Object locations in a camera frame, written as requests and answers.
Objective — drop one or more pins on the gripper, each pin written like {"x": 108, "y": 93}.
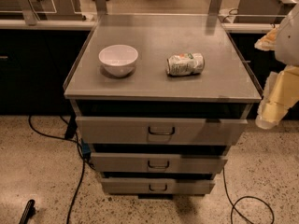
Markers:
{"x": 288, "y": 41}

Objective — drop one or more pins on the grey post left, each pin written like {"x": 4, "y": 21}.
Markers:
{"x": 28, "y": 12}

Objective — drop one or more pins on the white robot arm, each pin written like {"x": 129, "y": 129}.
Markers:
{"x": 284, "y": 40}

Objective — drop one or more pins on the white ceramic bowl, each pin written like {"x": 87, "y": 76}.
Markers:
{"x": 118, "y": 60}

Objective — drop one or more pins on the grey drawer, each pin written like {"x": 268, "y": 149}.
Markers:
{"x": 157, "y": 163}
{"x": 156, "y": 186}
{"x": 160, "y": 131}

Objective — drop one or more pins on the grey post middle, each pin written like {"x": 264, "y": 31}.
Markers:
{"x": 99, "y": 0}

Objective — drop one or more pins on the grey post right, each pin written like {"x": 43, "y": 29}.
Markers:
{"x": 214, "y": 7}

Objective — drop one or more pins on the long white counter ledge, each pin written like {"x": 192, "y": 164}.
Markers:
{"x": 238, "y": 28}

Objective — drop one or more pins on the grey cabinet background right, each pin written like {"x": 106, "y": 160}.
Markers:
{"x": 263, "y": 11}

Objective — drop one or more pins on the grey middle drawer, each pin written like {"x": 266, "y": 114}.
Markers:
{"x": 157, "y": 163}

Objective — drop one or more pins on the grey bottom drawer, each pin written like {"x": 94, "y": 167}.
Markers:
{"x": 156, "y": 186}

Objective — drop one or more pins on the black object on floor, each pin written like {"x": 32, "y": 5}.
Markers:
{"x": 28, "y": 212}

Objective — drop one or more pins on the crushed green white can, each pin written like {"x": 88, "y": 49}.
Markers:
{"x": 185, "y": 64}

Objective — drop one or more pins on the grey metal drawer cabinet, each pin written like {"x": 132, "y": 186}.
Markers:
{"x": 226, "y": 88}

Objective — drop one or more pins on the grey top drawer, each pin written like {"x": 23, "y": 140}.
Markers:
{"x": 160, "y": 131}

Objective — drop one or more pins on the grey post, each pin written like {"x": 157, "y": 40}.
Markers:
{"x": 214, "y": 7}
{"x": 28, "y": 12}
{"x": 99, "y": 0}

